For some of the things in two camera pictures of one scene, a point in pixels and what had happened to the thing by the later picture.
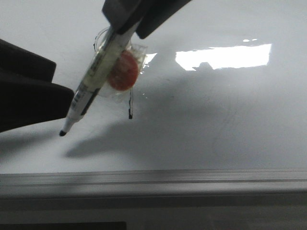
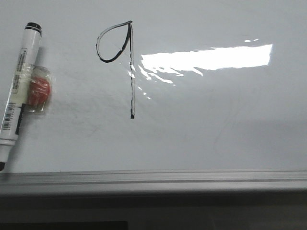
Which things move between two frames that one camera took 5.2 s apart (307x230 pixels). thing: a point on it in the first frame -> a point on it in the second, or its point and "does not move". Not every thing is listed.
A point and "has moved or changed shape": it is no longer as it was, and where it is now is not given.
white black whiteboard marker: (112, 48) -> (18, 94)
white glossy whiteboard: (224, 90) does not move
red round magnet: (123, 73) has moved or changed shape
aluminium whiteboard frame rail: (153, 183) does not move
